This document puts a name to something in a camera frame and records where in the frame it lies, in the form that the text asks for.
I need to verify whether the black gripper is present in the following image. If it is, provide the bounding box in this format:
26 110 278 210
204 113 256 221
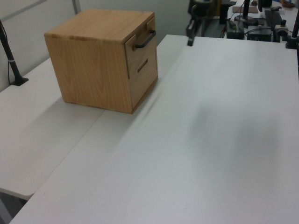
186 14 198 47

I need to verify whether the wooden drawer with black handle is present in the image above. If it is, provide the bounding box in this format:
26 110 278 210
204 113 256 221
124 16 158 80

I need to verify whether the wooden drawer cabinet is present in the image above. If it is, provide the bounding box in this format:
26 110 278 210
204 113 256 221
44 8 160 115

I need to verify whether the black electronics box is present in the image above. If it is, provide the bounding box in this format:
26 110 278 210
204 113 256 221
226 20 245 39

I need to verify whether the black stand with round base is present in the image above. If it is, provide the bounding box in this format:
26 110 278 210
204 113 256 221
234 0 258 27

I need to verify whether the black controller box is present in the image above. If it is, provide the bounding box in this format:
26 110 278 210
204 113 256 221
247 27 273 42

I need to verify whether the brown flat board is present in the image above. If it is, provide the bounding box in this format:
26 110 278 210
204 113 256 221
232 6 258 14

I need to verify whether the emergency stop button box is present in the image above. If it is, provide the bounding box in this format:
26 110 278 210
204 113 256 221
275 19 288 34

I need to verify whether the black clamp stand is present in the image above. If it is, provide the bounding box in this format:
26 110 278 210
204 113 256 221
284 13 299 50

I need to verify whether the black upright post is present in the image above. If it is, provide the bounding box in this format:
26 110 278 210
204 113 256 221
219 1 236 25

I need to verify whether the wooden drawer without handle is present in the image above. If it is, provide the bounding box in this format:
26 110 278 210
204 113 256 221
128 49 160 114

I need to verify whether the black camera stand pole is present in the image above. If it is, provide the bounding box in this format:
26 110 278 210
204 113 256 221
0 20 29 86

